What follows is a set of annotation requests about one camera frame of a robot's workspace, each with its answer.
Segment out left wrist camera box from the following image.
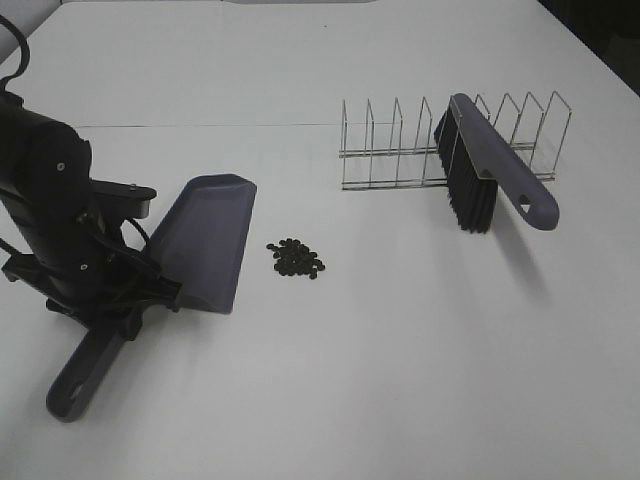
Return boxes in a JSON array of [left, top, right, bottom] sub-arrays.
[[91, 180, 157, 219]]

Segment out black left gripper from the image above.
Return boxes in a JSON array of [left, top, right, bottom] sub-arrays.
[[1, 192, 181, 341]]

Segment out purple plastic dustpan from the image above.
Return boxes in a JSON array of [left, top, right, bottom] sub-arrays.
[[46, 174, 257, 423]]

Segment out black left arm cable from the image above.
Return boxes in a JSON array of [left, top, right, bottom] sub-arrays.
[[0, 14, 31, 94]]

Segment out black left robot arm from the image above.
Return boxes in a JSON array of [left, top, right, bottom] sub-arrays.
[[1, 95, 180, 341]]

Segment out pile of coffee beans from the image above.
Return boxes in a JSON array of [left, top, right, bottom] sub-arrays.
[[266, 238, 326, 279]]

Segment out metal wire dish rack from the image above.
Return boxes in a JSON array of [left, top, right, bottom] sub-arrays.
[[338, 91, 573, 191]]

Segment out purple hand brush black bristles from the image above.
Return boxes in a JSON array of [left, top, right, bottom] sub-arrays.
[[434, 93, 560, 233]]

